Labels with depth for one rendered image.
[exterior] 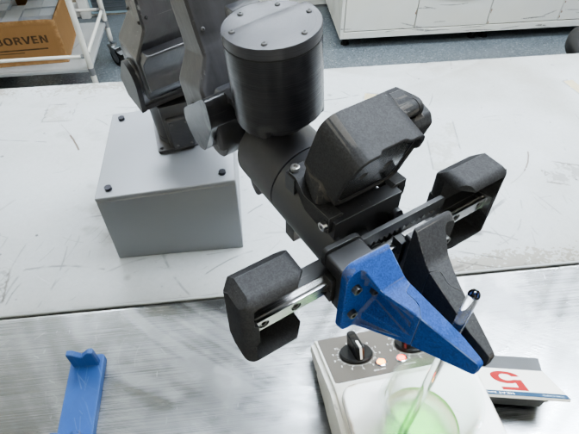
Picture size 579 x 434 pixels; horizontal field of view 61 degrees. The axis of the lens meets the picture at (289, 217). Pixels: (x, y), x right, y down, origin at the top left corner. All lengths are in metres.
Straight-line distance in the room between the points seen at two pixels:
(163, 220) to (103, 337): 0.15
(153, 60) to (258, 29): 0.23
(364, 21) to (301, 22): 2.56
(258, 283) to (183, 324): 0.34
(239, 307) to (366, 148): 0.10
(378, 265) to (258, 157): 0.12
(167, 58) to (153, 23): 0.03
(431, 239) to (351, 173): 0.06
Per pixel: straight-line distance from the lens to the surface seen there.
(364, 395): 0.43
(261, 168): 0.32
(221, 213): 0.58
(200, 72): 0.36
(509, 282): 0.65
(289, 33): 0.28
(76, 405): 0.55
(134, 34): 0.51
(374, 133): 0.25
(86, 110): 0.91
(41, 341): 0.61
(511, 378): 0.56
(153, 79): 0.51
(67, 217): 0.72
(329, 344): 0.51
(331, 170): 0.25
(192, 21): 0.35
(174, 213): 0.58
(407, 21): 2.92
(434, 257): 0.28
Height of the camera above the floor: 1.39
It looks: 48 degrees down
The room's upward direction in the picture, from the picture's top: straight up
